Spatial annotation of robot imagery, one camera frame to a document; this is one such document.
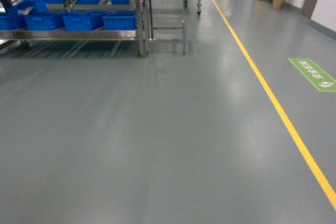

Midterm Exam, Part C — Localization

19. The small stainless steel table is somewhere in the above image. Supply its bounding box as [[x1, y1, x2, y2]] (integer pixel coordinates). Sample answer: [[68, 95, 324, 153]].
[[142, 0, 188, 55]]

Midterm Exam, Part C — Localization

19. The stainless steel flow rack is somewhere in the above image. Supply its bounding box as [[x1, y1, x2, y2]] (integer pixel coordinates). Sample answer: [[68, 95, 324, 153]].
[[1, 0, 148, 56]]

